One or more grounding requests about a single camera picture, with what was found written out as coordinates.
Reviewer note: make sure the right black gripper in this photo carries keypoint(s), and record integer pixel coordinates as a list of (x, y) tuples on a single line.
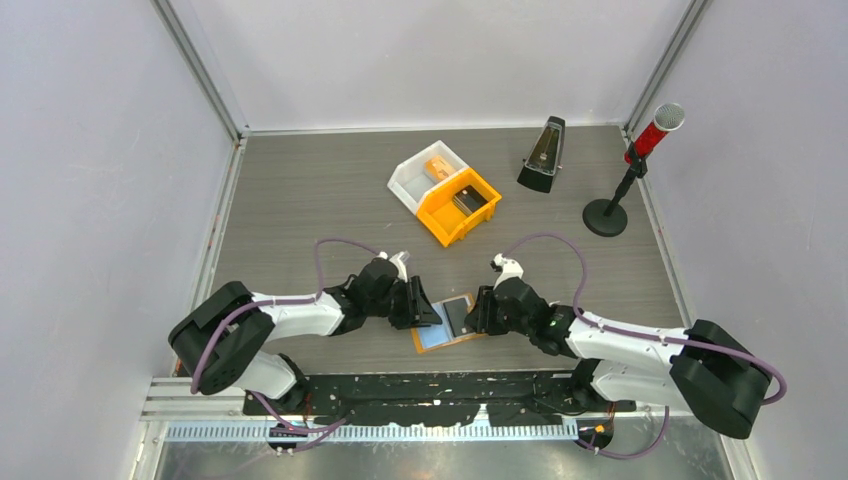
[(479, 318)]

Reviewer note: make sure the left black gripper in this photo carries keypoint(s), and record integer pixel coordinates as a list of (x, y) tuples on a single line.
[(417, 311)]

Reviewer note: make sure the blue credit card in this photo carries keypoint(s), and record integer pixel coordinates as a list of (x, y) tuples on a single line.
[(435, 335)]

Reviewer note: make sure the orange card holder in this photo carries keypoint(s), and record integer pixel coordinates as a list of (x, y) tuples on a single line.
[(454, 341)]

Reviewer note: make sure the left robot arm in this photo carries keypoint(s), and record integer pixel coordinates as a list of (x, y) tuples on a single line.
[(220, 343)]

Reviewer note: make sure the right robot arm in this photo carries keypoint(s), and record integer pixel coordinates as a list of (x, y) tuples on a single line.
[(701, 370)]

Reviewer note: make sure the black cards in yellow bin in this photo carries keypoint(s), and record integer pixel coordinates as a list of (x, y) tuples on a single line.
[(468, 200)]

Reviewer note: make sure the yellow plastic bin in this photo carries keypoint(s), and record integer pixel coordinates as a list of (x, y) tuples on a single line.
[(443, 219)]

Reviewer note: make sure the white plastic bin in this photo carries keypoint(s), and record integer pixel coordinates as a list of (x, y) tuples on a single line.
[(410, 182)]

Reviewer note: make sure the orange box in white bin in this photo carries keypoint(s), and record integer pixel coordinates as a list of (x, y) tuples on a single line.
[(438, 169)]

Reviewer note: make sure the black metronome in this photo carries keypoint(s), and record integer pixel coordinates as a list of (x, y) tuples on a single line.
[(542, 165)]

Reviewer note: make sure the black microphone stand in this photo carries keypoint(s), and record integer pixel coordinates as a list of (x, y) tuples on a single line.
[(606, 217)]

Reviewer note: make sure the red microphone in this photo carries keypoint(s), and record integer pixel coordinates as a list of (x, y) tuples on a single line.
[(667, 118)]

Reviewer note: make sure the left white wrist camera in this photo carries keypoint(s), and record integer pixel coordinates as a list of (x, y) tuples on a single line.
[(399, 260)]

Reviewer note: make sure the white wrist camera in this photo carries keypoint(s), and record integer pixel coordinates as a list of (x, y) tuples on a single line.
[(506, 268), (399, 260)]

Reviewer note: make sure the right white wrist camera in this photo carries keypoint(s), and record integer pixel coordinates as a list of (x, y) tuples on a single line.
[(506, 268)]

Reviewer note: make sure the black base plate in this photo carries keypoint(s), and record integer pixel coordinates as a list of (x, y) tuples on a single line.
[(510, 398)]

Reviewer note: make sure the white toothed rail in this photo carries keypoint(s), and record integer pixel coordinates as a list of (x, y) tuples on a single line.
[(256, 431)]

